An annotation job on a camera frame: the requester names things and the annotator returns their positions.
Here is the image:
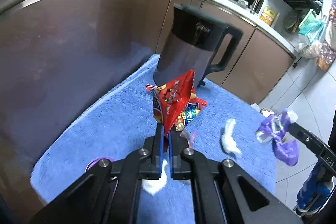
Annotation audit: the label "purple candy wrapper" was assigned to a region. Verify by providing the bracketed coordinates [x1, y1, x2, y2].
[255, 109, 299, 166]

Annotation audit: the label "red chip bag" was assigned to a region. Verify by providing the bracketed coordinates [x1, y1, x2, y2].
[146, 70, 207, 136]

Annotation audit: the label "brown kitchen cabinets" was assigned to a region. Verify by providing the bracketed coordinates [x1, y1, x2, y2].
[0, 0, 295, 217]

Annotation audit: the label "white crumpled tissue near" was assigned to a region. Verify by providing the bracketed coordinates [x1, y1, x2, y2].
[142, 159, 168, 196]

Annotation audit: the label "white crumpled tissue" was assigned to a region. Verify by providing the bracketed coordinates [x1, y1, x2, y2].
[142, 159, 168, 196]
[220, 118, 242, 157]

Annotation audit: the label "patterned hanging apron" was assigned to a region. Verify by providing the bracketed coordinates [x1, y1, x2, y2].
[317, 0, 336, 71]

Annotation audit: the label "grey black electric kettle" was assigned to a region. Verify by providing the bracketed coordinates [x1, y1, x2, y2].
[153, 4, 243, 88]

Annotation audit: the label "green plastic bag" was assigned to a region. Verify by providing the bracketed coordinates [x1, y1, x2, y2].
[298, 9, 325, 46]

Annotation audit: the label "yellow detergent bottle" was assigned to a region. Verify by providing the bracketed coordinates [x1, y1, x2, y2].
[260, 5, 276, 26]

